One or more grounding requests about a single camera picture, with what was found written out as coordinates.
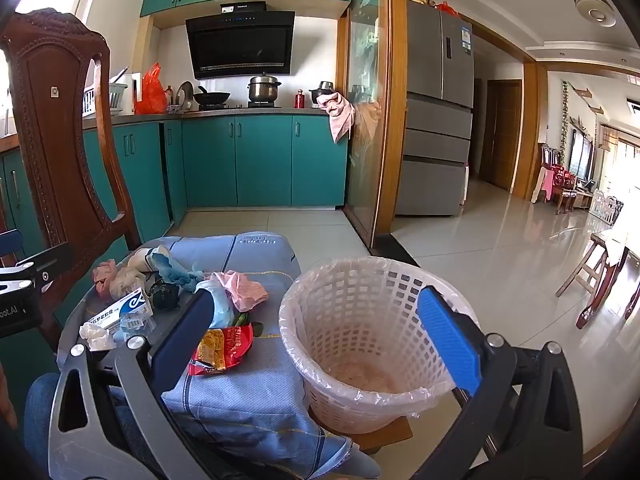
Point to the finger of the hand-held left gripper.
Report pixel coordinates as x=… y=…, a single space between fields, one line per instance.
x=47 y=260

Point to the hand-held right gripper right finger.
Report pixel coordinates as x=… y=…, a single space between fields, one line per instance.
x=445 y=340

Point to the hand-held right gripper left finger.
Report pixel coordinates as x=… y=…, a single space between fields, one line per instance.
x=186 y=337

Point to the dark green wrapper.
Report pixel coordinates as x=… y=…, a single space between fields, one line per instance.
x=165 y=296

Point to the green vegetable leaf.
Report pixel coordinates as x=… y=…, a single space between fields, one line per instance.
x=255 y=329

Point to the pink plastic mesh basket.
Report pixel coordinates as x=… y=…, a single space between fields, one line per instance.
x=350 y=320

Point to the red snack packet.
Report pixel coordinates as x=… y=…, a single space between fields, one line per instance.
x=225 y=347

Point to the pale blue plastic bag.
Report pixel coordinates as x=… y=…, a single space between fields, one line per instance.
x=221 y=306

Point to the pink crumpled paper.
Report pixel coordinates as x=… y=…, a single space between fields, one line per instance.
x=104 y=272

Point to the white medicine box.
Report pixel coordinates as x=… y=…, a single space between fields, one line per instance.
x=125 y=310

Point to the white crumpled tissue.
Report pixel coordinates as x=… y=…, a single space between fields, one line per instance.
x=97 y=336

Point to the light blue cloth cover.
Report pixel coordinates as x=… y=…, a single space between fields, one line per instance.
x=250 y=400

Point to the person's leg in jeans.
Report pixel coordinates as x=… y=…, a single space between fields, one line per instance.
x=45 y=410

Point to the small wooden stool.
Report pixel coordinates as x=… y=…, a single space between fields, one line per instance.
x=380 y=435

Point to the carved wooden chair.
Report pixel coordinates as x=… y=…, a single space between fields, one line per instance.
x=55 y=125

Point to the white dish rack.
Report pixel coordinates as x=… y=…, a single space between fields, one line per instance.
x=102 y=97

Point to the wooden bench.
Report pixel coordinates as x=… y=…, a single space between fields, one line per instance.
x=607 y=255

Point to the white kettle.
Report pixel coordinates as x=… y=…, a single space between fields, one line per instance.
x=132 y=92

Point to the teal lower kitchen cabinets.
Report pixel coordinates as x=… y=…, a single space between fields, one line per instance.
x=260 y=160

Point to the red wooden chairs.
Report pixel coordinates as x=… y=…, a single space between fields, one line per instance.
x=562 y=182

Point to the orange plastic bag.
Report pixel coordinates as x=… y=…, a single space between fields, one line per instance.
x=151 y=92

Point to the grey refrigerator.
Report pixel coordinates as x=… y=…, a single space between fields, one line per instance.
x=435 y=135

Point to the white low fence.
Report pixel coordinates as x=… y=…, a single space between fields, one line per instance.
x=607 y=207

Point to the brown wooden door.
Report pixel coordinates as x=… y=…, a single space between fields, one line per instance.
x=502 y=135

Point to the steel pan lid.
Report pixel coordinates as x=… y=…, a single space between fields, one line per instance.
x=184 y=96

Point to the black wok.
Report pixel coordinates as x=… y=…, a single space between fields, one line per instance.
x=212 y=96

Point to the grey kitchen countertop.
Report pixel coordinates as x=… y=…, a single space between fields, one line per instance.
x=250 y=111

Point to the gas stove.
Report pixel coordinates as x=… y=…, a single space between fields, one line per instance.
x=240 y=105

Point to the wooden framed glass door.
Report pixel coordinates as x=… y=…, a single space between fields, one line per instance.
x=367 y=110

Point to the pink hanging cloth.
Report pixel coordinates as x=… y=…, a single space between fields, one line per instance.
x=340 y=117

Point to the steel cooking pot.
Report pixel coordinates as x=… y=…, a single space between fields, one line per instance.
x=264 y=89

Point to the red bottle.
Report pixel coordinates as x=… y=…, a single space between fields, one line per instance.
x=300 y=100

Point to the small dark pot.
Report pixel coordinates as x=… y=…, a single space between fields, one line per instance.
x=322 y=92

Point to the black range hood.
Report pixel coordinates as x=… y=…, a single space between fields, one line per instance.
x=240 y=45

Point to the orange bag on refrigerator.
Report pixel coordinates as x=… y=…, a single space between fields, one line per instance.
x=446 y=9

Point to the green vine wall decoration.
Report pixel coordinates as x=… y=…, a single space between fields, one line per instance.
x=565 y=120

